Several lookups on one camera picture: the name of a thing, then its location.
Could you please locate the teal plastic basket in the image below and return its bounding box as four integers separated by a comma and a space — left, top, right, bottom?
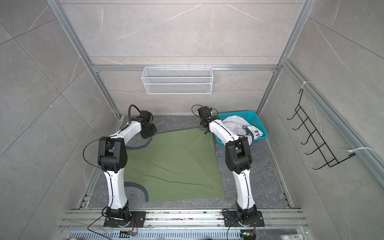
218, 111, 268, 143

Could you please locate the green tank top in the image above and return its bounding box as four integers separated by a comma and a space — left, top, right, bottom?
124, 129, 225, 202

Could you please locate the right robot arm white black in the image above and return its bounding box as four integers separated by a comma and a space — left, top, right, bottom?
198, 106, 257, 225

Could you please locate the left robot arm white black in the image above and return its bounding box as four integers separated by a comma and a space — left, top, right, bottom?
98, 111, 157, 224

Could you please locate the white navy tank top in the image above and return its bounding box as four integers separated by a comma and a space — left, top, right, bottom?
223, 116, 266, 145

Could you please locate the white bottle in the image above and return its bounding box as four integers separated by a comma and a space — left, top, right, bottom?
280, 233, 304, 240

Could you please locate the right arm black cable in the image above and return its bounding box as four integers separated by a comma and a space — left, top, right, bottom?
191, 104, 220, 118

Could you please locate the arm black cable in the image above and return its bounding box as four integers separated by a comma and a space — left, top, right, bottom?
191, 104, 220, 118
128, 104, 142, 124

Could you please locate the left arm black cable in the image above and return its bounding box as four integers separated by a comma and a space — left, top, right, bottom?
128, 104, 142, 124

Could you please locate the white wire mesh shelf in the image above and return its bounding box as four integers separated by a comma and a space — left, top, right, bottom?
141, 67, 214, 95

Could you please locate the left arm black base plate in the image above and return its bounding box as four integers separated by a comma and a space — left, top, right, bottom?
103, 210, 147, 228

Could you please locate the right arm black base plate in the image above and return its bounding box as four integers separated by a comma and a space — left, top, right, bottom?
222, 209, 265, 228

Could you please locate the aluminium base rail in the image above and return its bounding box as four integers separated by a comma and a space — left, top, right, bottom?
58, 209, 313, 240

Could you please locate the black wire hook rack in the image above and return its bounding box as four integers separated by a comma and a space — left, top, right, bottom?
287, 89, 356, 171

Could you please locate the white cable tie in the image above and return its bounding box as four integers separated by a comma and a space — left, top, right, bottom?
347, 147, 374, 153

